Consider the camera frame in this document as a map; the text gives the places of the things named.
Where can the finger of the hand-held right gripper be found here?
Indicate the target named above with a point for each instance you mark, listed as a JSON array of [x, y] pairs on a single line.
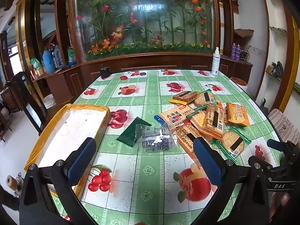
[[275, 144]]

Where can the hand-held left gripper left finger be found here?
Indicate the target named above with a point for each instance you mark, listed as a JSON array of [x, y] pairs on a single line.
[[79, 159]]

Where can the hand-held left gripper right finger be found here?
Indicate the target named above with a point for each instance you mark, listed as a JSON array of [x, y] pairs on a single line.
[[208, 159]]

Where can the round cracker packet green edges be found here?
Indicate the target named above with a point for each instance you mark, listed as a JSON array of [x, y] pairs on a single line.
[[202, 99], [232, 141]]

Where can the orange soda cracker packet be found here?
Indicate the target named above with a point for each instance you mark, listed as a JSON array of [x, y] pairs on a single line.
[[212, 126]]

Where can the yellow cardboard tray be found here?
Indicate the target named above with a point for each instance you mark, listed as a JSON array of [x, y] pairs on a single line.
[[70, 126]]

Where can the green-edged cracker packet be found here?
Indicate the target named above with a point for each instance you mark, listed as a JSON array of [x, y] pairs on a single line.
[[198, 119]]

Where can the orange biscuit packet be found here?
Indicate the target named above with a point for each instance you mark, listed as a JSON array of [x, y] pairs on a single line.
[[236, 116]]

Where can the white blue-edged biscuit packet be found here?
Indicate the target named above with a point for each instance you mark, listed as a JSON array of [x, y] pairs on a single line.
[[174, 118]]

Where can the green triangular packet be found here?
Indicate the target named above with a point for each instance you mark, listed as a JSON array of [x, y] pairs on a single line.
[[127, 136]]

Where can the clear packet dark contents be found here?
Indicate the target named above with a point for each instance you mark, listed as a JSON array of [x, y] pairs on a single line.
[[154, 143]]

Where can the striped cushion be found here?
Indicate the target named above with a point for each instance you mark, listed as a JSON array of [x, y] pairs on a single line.
[[283, 124]]

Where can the red white stool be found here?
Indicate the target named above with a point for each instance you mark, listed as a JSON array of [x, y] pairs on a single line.
[[239, 82]]

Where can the black shoes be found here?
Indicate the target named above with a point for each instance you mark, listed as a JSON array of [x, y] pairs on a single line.
[[278, 68]]

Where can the dark wooden chair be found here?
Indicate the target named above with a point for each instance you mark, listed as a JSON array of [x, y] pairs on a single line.
[[25, 98]]

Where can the black cup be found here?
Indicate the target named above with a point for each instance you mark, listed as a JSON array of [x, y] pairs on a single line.
[[105, 73]]

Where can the small orange box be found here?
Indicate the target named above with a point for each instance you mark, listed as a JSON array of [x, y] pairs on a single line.
[[39, 72]]

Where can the white spray bottle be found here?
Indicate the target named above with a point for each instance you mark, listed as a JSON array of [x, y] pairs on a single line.
[[215, 63]]

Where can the purple bottles on shelf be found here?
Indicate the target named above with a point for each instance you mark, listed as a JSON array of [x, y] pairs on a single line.
[[238, 53]]

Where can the purple can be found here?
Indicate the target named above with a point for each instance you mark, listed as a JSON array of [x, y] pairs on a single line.
[[233, 52]]

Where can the blue thermos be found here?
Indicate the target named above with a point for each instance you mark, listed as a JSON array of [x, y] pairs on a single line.
[[48, 63]]

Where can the green label water bottle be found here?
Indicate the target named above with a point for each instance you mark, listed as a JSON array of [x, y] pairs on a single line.
[[72, 57]]

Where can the grey thermos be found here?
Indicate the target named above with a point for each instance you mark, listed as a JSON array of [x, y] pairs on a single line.
[[58, 57]]

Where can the green bag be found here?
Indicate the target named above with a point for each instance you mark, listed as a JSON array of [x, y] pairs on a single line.
[[35, 63]]

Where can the wooden display cabinet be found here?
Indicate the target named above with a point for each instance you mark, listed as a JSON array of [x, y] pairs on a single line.
[[152, 62]]

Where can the gold trimmed wooden pillar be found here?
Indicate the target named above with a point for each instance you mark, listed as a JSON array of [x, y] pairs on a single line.
[[22, 28]]

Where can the artificial flower glass display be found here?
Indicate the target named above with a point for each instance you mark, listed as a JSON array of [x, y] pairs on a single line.
[[140, 16]]

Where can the wooden wall shelf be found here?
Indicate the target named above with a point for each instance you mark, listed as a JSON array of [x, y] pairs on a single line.
[[243, 32]]

